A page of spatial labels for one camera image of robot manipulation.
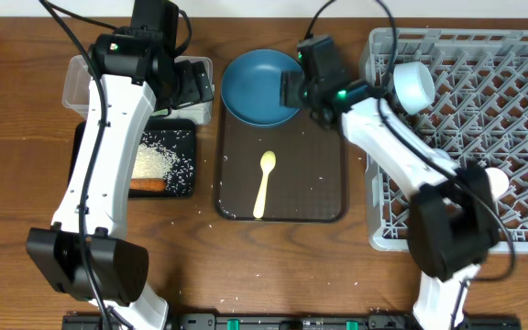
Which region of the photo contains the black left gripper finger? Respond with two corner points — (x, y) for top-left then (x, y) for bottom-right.
(181, 72), (201, 106)
(192, 61), (214, 102)

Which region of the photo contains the dark blue plate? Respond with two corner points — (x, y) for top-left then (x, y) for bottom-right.
(221, 49), (302, 127)

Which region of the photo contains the yellow plastic spoon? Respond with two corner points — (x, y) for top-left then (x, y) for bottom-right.
(253, 150), (276, 219)

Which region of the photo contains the white rice pile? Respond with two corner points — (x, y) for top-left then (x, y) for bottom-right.
(130, 130), (196, 197)

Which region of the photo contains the orange carrot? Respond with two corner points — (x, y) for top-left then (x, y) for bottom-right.
(129, 178), (167, 192)

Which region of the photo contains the light blue bowl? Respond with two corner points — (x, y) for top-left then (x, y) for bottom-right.
(393, 61), (435, 115)

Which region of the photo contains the pink plastic cup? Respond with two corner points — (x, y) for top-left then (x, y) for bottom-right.
(485, 168), (510, 201)

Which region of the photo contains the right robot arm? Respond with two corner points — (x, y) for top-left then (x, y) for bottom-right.
(214, 51), (508, 329)

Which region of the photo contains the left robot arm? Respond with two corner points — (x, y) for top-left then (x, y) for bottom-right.
(27, 27), (181, 329)

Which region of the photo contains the clear plastic waste bin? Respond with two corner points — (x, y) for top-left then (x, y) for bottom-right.
(61, 55), (215, 125)

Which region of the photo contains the grey dishwasher rack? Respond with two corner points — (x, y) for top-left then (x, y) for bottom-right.
(359, 28), (528, 254)

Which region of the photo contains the black plastic tray bin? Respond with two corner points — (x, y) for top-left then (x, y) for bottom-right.
(67, 117), (197, 200)

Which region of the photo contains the dark brown serving tray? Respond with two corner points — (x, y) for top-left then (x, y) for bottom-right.
(212, 60), (350, 224)

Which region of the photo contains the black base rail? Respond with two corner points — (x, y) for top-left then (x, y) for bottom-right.
(61, 313), (523, 330)

